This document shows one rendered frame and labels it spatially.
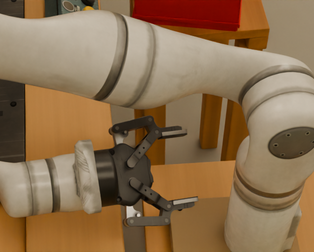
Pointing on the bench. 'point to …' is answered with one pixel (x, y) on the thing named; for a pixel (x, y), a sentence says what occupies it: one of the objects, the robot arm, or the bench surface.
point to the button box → (59, 8)
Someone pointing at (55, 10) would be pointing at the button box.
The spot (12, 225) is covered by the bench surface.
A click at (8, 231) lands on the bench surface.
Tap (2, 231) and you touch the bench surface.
